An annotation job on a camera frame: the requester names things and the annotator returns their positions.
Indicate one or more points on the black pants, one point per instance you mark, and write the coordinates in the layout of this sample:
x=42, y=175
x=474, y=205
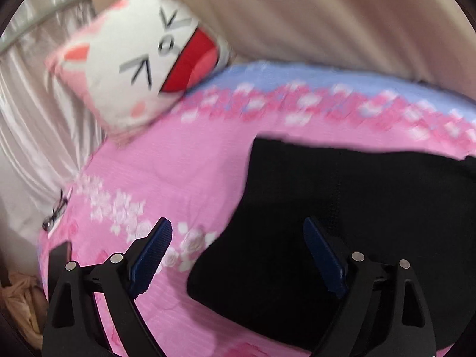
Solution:
x=282, y=212

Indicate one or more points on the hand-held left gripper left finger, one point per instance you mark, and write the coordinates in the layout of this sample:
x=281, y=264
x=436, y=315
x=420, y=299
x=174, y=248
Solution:
x=150, y=256

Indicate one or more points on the tan crumpled bag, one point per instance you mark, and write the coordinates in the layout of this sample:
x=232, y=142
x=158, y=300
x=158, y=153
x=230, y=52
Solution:
x=20, y=301

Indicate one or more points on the pink floral bed sheet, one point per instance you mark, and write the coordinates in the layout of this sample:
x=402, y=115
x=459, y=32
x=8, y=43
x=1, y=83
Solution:
x=148, y=171

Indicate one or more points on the eyeglasses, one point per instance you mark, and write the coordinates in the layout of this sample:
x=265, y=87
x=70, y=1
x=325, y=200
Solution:
x=55, y=208

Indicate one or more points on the silvery satin curtain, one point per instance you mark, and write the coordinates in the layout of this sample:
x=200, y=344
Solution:
x=33, y=119

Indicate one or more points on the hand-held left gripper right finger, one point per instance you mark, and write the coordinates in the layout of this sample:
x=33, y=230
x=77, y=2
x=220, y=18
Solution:
x=322, y=256

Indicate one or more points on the cat face print pillow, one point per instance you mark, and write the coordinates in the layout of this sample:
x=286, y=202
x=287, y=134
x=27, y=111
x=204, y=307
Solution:
x=122, y=67

